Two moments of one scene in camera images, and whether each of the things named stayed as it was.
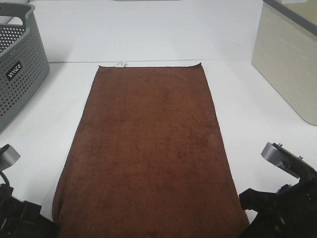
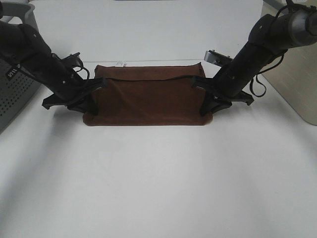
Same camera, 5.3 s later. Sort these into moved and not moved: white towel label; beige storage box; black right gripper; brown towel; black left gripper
Moved: black right gripper; black left gripper; brown towel
Not moved: beige storage box; white towel label
